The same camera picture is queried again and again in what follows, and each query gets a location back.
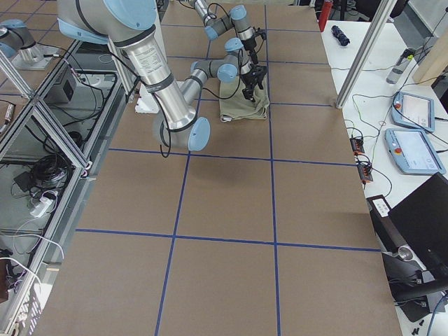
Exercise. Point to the dark folded umbrella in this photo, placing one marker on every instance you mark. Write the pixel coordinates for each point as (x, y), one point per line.
(340, 36)

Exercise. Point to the black laptop computer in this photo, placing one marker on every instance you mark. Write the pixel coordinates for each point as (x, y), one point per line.
(418, 222)

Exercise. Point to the olive green long-sleeve shirt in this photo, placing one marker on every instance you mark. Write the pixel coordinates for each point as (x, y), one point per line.
(238, 107)

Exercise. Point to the far blue teach pendant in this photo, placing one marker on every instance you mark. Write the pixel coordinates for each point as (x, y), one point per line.
(414, 111)

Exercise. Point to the orange connector block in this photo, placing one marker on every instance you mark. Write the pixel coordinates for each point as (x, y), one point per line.
(357, 145)
(365, 171)

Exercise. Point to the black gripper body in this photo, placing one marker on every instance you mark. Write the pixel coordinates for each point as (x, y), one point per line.
(250, 45)
(248, 77)

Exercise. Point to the far orange connector block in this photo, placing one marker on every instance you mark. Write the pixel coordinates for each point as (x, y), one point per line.
(357, 145)

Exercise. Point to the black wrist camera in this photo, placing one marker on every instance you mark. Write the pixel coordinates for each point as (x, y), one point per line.
(260, 33)

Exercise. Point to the red bottle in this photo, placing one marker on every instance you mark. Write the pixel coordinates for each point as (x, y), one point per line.
(324, 14)

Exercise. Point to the white power adapter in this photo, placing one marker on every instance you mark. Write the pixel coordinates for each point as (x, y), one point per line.
(42, 207)

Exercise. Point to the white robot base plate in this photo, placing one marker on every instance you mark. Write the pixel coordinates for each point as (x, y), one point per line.
(35, 58)

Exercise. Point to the near orange connector block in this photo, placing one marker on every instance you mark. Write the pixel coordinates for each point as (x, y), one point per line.
(365, 171)

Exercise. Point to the blue teach pendant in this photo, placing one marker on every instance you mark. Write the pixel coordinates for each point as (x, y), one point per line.
(412, 152)
(414, 111)

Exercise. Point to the near blue teach pendant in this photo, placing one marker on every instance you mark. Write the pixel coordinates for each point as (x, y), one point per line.
(412, 152)

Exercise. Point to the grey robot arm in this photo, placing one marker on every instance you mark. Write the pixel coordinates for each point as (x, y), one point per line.
(130, 27)
(236, 19)

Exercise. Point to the aluminium frame rail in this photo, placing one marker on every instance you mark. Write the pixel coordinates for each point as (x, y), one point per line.
(368, 43)

